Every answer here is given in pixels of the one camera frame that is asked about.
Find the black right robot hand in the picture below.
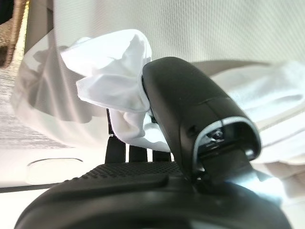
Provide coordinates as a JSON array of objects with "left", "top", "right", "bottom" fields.
[{"left": 14, "top": 56, "right": 294, "bottom": 229}]

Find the white garment with blue collar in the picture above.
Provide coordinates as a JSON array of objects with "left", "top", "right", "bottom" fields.
[{"left": 11, "top": 28, "right": 305, "bottom": 198}]

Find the bed with beige cover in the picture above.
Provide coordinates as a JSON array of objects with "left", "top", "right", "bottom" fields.
[{"left": 23, "top": 0, "right": 305, "bottom": 229}]

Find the woven wicker basket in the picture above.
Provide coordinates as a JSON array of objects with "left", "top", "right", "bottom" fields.
[{"left": 0, "top": 0, "right": 31, "bottom": 70}]

